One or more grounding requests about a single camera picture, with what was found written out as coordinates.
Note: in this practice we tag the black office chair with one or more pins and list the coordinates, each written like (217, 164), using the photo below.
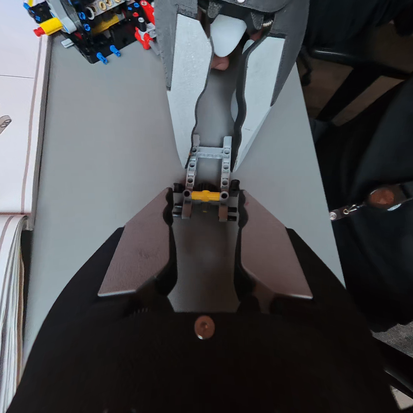
(348, 61)

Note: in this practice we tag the partly built lego model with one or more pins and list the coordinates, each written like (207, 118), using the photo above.
(96, 32)

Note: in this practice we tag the person's right forearm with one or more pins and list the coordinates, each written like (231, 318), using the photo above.
(355, 19)

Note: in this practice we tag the person's dark clothing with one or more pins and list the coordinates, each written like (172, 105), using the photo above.
(371, 258)

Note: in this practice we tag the grey lego frame assembly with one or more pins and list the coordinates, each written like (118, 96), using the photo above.
(209, 150)

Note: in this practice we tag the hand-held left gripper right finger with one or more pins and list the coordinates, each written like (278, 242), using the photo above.
(271, 255)

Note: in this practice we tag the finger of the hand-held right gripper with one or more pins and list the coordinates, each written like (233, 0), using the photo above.
(261, 74)
(187, 64)

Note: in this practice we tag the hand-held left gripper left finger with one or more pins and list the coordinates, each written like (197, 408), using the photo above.
(138, 255)

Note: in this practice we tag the person's right hand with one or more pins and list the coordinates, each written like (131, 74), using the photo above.
(221, 64)

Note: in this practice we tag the lego instruction booklet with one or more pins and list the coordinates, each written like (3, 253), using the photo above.
(16, 145)

